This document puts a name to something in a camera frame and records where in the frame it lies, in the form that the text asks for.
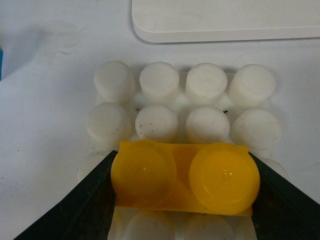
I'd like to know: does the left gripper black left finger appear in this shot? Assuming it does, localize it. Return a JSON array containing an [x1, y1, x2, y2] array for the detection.
[[16, 150, 118, 240]]

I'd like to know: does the yellow two-stud block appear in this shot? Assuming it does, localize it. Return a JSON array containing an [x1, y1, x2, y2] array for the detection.
[[111, 140, 260, 216]]

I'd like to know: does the white studded base plate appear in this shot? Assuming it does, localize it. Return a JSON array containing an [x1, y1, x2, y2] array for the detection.
[[77, 72, 288, 240]]

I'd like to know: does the white desk lamp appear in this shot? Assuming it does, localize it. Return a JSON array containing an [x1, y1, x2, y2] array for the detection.
[[131, 0, 320, 43]]

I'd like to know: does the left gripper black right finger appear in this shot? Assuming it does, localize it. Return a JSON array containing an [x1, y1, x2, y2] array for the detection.
[[250, 153, 320, 240]]

